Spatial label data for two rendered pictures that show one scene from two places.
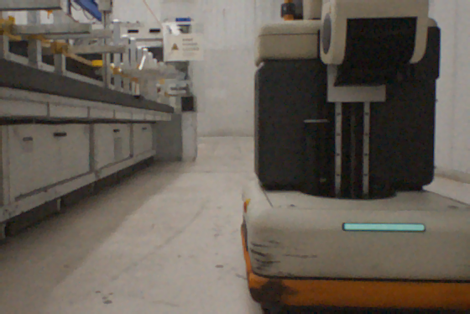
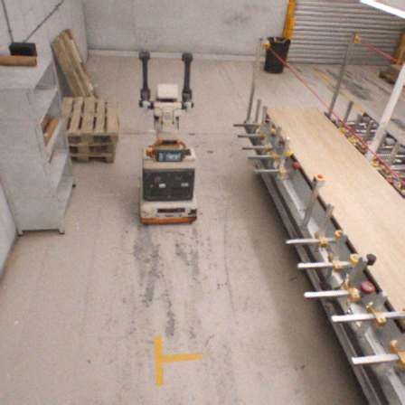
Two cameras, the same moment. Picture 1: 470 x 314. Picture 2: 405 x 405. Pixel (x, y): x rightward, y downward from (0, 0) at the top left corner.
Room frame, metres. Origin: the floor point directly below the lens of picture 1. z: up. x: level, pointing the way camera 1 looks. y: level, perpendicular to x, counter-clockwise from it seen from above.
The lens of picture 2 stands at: (4.68, -0.98, 2.66)
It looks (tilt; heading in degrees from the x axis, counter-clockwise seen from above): 38 degrees down; 164
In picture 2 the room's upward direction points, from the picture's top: 5 degrees clockwise
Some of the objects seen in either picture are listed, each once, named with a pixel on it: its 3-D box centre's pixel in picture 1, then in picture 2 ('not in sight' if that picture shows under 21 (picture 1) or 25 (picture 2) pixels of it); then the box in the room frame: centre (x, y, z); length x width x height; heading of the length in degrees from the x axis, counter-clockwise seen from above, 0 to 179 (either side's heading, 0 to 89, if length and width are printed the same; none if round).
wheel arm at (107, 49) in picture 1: (76, 49); (275, 172); (1.96, 0.49, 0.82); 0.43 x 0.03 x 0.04; 85
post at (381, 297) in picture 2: (139, 77); (369, 318); (3.67, 0.41, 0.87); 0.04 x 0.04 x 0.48; 85
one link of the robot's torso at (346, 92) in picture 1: (389, 53); not in sight; (1.20, -0.53, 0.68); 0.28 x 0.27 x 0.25; 85
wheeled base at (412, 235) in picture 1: (346, 230); (167, 197); (1.37, -0.48, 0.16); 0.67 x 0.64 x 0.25; 175
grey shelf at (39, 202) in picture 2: not in sight; (35, 147); (1.22, -1.80, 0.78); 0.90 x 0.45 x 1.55; 175
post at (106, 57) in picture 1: (106, 50); (310, 207); (2.66, 0.49, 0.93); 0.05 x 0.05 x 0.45; 85
